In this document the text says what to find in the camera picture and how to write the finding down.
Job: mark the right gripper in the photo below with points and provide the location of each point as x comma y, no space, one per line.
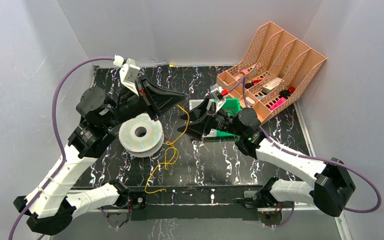
196,129

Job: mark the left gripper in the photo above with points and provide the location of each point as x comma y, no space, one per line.
148,100

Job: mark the white plastic bin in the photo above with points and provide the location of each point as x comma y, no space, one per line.
193,103

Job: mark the green plastic bin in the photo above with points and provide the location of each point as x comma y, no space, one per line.
230,108

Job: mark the white perforated cable spool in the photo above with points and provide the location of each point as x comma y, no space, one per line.
141,136

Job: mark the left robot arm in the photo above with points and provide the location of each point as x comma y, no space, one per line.
51,208

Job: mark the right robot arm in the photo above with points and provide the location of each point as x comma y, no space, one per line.
326,185

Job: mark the white box in rack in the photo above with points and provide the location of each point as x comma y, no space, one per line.
271,85

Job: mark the peach file organizer rack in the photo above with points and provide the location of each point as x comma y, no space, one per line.
273,52

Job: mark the red capped item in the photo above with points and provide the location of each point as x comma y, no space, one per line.
291,90

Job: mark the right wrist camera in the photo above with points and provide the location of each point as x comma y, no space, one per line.
219,95

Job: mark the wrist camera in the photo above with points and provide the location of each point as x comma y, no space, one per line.
219,95
128,72

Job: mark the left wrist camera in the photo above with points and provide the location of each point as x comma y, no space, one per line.
128,72

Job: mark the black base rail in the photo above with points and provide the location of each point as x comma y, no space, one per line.
202,202

